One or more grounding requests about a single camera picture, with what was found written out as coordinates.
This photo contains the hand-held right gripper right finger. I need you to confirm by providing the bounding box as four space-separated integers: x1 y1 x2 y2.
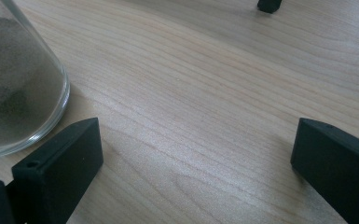
290 117 359 224

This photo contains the glass jar with grey powder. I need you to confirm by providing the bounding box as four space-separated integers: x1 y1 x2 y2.
0 0 72 159

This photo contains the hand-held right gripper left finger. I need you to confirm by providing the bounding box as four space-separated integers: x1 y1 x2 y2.
11 117 104 224

